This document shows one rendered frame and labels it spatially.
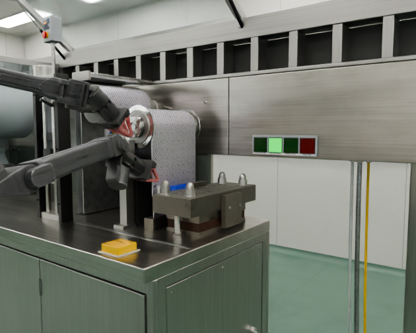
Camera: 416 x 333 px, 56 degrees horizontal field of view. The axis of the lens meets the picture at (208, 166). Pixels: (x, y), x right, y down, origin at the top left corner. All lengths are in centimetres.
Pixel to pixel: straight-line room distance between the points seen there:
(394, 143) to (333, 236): 269
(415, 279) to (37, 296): 127
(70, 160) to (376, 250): 321
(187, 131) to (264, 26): 47
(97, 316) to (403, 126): 105
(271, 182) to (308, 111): 275
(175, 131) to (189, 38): 44
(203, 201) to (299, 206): 280
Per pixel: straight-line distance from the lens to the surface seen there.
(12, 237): 151
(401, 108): 130
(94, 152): 108
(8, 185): 82
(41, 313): 152
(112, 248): 112
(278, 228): 414
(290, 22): 146
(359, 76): 134
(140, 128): 134
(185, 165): 147
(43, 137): 163
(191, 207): 120
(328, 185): 386
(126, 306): 114
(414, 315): 158
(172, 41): 176
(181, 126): 145
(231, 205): 135
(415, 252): 151
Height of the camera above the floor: 124
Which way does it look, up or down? 5 degrees down
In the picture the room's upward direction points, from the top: straight up
